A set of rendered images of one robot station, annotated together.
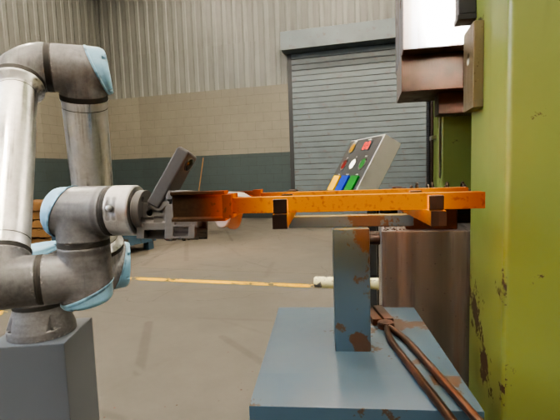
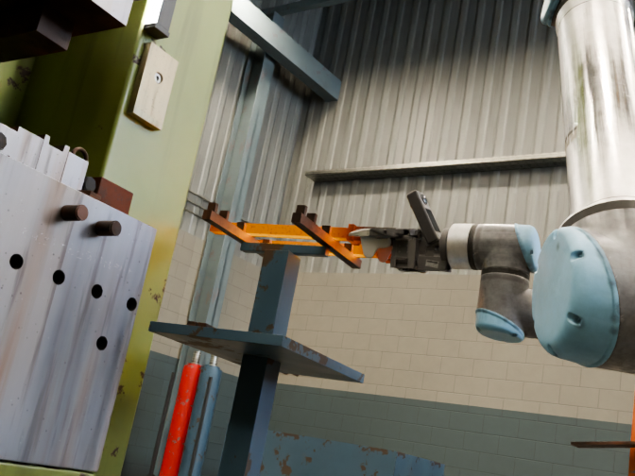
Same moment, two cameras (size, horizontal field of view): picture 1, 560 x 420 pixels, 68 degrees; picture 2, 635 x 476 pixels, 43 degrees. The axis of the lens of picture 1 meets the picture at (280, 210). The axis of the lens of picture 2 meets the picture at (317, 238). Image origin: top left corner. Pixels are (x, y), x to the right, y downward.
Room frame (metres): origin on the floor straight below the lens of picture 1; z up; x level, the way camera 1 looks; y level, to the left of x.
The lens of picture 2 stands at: (2.26, 0.59, 0.54)
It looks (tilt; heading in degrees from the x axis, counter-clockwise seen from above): 16 degrees up; 202
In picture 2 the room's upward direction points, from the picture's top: 11 degrees clockwise
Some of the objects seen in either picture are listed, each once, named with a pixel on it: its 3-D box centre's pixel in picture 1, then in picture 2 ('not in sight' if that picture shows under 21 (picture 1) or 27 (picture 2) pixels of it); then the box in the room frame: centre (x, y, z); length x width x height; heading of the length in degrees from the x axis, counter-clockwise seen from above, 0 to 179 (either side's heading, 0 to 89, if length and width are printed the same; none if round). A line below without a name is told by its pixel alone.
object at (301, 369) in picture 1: (352, 349); (263, 353); (0.71, -0.12, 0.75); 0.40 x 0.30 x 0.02; 174
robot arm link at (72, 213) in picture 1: (84, 212); (506, 248); (0.75, 0.36, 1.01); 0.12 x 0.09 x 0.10; 82
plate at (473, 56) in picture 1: (472, 69); (153, 86); (0.90, -0.42, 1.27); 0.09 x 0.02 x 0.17; 168
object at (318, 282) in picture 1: (370, 283); not in sight; (1.59, -0.34, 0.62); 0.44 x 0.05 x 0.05; 78
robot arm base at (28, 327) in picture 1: (41, 316); not in sight; (1.24, 0.75, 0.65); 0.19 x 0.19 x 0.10
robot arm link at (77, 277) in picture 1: (79, 272); (507, 306); (0.75, 0.37, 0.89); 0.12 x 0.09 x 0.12; 112
